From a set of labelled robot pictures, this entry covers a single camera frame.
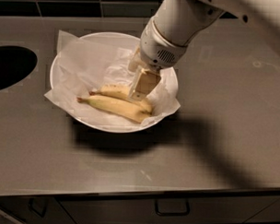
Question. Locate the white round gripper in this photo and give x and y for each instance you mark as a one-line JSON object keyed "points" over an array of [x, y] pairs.
{"points": [[156, 47]]}

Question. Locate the yellow banana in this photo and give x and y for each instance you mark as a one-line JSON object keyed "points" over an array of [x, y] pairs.
{"points": [[118, 107], [121, 92]]}

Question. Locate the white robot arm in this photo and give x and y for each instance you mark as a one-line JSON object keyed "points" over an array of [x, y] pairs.
{"points": [[169, 32]]}

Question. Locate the white bowl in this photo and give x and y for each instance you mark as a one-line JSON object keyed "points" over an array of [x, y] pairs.
{"points": [[96, 38]]}

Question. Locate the white crumpled paper liner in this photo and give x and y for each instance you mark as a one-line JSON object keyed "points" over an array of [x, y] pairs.
{"points": [[83, 65]]}

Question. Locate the round black sink opening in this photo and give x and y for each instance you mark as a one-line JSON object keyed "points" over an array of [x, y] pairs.
{"points": [[15, 64]]}

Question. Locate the left grey cabinet door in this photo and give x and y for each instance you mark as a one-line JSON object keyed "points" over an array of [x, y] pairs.
{"points": [[17, 206]]}

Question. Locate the grey drawer front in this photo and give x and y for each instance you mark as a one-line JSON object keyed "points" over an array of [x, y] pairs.
{"points": [[203, 210]]}

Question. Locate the black drawer handle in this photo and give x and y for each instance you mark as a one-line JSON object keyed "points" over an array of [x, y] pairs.
{"points": [[172, 207]]}

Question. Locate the left black cabinet handle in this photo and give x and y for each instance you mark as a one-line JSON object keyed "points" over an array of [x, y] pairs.
{"points": [[38, 206]]}

